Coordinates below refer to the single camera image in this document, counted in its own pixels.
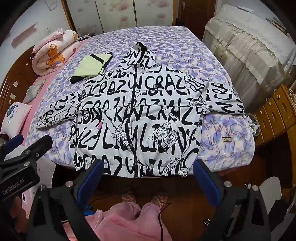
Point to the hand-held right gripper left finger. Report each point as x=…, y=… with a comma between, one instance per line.
x=90, y=183

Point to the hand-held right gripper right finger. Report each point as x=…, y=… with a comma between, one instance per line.
x=208, y=183

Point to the grey white cloth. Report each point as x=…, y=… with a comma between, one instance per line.
x=33, y=91

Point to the blue plastic object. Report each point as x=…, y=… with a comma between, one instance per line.
x=89, y=211

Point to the person's pink clothing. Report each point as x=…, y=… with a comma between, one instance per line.
x=120, y=222

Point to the rolled pink bear quilt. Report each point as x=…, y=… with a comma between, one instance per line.
x=53, y=55

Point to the pink bed sheet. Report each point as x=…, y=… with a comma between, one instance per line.
x=44, y=88

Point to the brown wooden door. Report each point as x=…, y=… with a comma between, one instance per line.
x=196, y=11

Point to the white lace cloth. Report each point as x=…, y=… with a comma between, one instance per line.
x=254, y=20

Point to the dark bedside items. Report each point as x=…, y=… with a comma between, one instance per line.
x=85, y=36

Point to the wooden drawer cabinet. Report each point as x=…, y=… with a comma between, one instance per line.
x=277, y=111

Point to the pink wall shelf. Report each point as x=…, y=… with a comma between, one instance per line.
x=24, y=34

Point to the white plastic object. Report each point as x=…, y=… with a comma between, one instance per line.
x=270, y=190

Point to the white black printed jacket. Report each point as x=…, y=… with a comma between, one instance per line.
x=148, y=111

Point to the patterned slipper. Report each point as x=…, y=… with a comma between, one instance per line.
x=128, y=198
x=158, y=199

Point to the small pink pillow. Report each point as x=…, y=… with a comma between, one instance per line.
x=13, y=115

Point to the floral sliding door wardrobe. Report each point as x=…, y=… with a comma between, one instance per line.
x=115, y=16

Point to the wooden headboard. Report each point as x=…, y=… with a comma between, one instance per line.
x=16, y=76

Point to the purple cat print blanket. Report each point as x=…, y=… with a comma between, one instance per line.
x=180, y=53

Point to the folded green black garment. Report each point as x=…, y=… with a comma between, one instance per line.
x=89, y=67

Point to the beige covered furniture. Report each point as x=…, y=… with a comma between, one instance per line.
x=242, y=53

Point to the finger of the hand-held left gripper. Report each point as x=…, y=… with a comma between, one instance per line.
x=39, y=144
x=15, y=141

